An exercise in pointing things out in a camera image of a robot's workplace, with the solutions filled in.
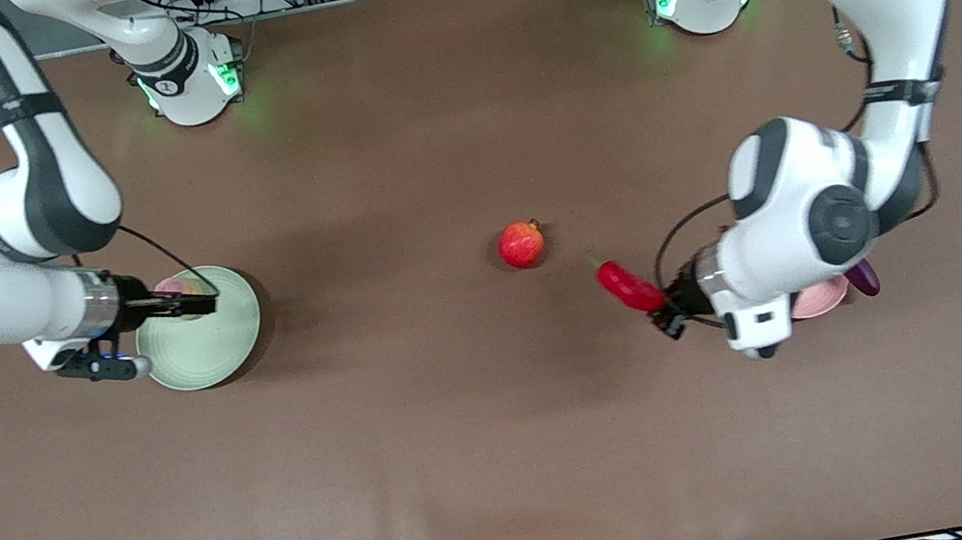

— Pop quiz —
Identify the pink round plate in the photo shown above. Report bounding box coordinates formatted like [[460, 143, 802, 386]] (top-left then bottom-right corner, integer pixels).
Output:
[[785, 274, 856, 324]]

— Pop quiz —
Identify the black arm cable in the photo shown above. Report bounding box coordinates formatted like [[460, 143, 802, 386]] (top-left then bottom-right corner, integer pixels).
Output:
[[114, 212, 198, 289], [615, 0, 915, 339]]

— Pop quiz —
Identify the purple eggplant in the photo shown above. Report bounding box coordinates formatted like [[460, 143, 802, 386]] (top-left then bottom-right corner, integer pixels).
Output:
[[842, 256, 884, 303]]

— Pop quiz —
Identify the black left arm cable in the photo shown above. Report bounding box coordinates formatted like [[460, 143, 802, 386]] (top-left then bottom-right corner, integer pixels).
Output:
[[615, 0, 915, 339]]

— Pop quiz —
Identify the red chili pepper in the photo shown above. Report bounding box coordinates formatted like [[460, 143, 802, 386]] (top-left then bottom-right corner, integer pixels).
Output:
[[587, 241, 670, 323]]

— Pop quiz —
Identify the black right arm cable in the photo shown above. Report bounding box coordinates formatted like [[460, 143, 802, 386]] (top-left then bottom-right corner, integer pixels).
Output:
[[114, 212, 198, 289]]

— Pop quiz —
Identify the yellow pink peach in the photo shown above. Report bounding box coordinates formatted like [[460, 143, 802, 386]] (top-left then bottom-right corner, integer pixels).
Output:
[[152, 270, 204, 304]]

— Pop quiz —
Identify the light green round plate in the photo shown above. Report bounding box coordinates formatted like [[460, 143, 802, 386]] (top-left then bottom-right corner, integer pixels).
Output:
[[125, 257, 274, 400]]

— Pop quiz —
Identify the red pomegranate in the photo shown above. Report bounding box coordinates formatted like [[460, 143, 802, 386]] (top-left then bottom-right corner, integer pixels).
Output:
[[494, 217, 551, 274]]

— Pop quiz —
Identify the brown table cloth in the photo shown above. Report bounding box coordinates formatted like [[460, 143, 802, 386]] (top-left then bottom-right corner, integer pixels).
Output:
[[0, 0, 962, 540]]

